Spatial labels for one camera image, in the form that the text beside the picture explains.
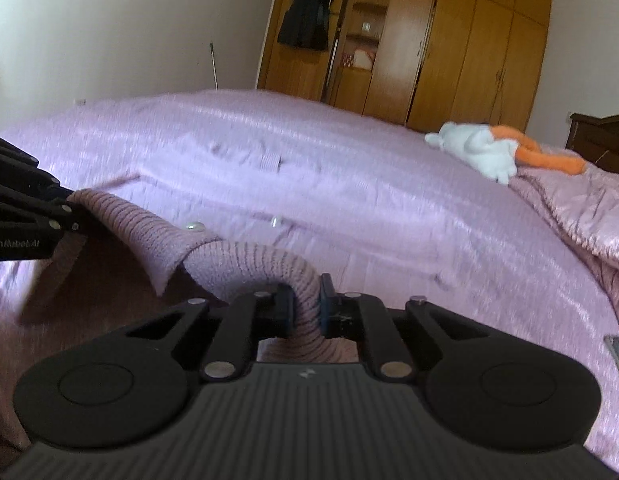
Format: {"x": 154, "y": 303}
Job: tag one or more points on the pink dotted box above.
{"x": 347, "y": 60}

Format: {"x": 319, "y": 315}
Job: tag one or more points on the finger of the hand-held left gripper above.
{"x": 19, "y": 167}
{"x": 34, "y": 212}

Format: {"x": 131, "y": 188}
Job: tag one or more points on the wooden wardrobe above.
{"x": 464, "y": 45}

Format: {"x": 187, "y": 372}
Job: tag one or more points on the purple knit cardigan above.
{"x": 249, "y": 265}

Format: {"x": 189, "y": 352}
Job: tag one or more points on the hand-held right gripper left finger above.
{"x": 279, "y": 310}

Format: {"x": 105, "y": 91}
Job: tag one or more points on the dark hanging garment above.
{"x": 304, "y": 15}

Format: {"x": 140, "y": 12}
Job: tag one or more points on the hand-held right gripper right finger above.
{"x": 327, "y": 305}

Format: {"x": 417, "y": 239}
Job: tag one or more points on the dark wooden headboard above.
{"x": 602, "y": 142}

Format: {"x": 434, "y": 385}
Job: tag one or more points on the folded pink bedding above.
{"x": 364, "y": 59}

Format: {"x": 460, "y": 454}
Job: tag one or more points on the thin stick against wall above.
{"x": 214, "y": 67}

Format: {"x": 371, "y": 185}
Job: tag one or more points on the pink checked quilt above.
{"x": 579, "y": 215}

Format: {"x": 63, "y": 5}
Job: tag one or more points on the purple bedspread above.
{"x": 439, "y": 240}

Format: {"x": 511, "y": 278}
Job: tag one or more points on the white and orange plush toy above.
{"x": 479, "y": 152}

